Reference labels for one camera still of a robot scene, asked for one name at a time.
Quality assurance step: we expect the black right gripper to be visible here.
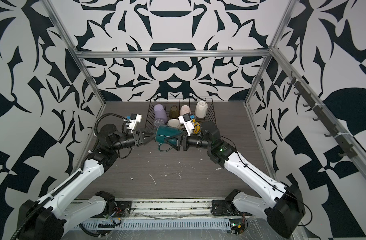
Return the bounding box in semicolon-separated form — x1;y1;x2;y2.
167;127;216;152

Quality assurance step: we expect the dark green mug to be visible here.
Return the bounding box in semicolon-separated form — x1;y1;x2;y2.
155;125;184;152

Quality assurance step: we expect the white mug red inside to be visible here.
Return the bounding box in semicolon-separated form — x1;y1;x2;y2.
167;119;181;129

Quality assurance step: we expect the yellow mug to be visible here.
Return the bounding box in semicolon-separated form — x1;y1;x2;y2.
193;119;201;134

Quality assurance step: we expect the olive textured glass cup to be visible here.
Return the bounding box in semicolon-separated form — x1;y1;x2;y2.
169;106;180;119

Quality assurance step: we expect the lilac plastic cup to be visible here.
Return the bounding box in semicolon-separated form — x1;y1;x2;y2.
153;104;168;124

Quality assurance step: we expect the pink cream mug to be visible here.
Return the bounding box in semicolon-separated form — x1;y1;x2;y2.
179;105;191;116

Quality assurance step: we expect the white faceted mug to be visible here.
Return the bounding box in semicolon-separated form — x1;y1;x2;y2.
195;101;209;119

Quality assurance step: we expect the clear glass cup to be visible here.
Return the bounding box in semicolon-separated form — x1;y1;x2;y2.
153;119;165;128

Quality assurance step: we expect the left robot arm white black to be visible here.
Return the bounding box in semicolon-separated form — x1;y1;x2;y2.
11;114;155;240

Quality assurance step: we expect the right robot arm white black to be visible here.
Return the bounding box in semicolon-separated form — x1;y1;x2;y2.
155;122;309;239

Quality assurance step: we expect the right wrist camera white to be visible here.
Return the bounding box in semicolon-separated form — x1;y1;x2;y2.
178;114;195;137

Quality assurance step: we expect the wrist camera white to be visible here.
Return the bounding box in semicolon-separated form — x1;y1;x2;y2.
124;114;142;133
178;114;195;137

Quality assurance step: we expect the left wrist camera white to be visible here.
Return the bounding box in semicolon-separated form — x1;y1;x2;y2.
124;114;142;133

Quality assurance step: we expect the black wire dish rack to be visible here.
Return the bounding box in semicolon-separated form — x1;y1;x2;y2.
145;97;216;130

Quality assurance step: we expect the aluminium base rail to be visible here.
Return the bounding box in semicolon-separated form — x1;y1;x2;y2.
109;198;241;220

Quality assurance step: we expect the white slotted cable duct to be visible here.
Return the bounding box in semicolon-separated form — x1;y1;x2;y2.
83;219;231;231

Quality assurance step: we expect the wall hook rail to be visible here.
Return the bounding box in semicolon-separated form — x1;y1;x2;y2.
288;71;358;159

